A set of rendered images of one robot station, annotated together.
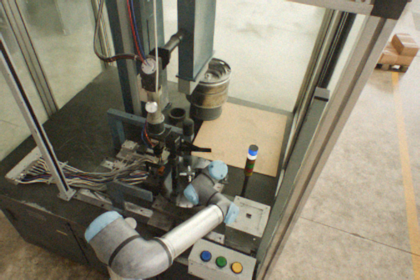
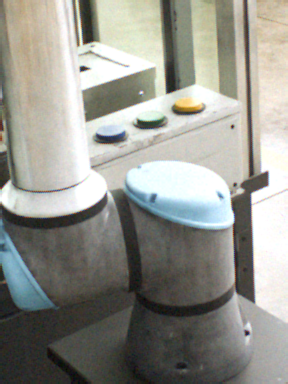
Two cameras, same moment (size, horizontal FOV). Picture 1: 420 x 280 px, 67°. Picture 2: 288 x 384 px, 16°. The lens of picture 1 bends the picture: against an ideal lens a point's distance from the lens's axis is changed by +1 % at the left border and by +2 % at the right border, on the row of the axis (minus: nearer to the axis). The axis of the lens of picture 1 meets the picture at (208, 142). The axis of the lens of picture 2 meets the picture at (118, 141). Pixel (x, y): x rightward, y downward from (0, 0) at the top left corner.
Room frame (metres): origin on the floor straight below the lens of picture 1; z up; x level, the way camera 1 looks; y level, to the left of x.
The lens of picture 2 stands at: (-0.27, 0.99, 1.48)
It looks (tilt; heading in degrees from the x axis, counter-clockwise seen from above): 24 degrees down; 310
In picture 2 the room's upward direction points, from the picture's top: 5 degrees counter-clockwise
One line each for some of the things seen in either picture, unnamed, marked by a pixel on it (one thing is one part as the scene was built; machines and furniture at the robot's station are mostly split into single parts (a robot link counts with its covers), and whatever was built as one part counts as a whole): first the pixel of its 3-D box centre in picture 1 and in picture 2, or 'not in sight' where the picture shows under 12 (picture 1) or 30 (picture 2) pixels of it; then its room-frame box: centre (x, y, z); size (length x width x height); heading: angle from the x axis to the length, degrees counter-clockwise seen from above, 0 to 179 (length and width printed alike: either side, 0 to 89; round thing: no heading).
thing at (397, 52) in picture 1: (385, 50); not in sight; (3.98, -2.28, 0.18); 0.60 x 0.40 x 0.36; 88
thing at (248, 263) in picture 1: (220, 265); (148, 165); (0.59, -0.10, 0.82); 0.28 x 0.11 x 0.15; 74
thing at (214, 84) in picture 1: (207, 91); not in sight; (1.76, 0.04, 0.93); 0.31 x 0.31 x 0.36
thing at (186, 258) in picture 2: not in sight; (174, 227); (0.35, 0.17, 0.91); 0.13 x 0.12 x 0.14; 51
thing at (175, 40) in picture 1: (167, 73); not in sight; (1.15, 0.20, 1.45); 0.35 x 0.07 x 0.28; 164
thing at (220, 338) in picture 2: not in sight; (186, 314); (0.35, 0.16, 0.80); 0.15 x 0.15 x 0.10
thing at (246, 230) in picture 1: (246, 223); (85, 109); (0.82, -0.22, 0.82); 0.18 x 0.18 x 0.15; 74
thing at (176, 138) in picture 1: (172, 149); not in sight; (0.96, 0.16, 1.17); 0.06 x 0.05 x 0.20; 65
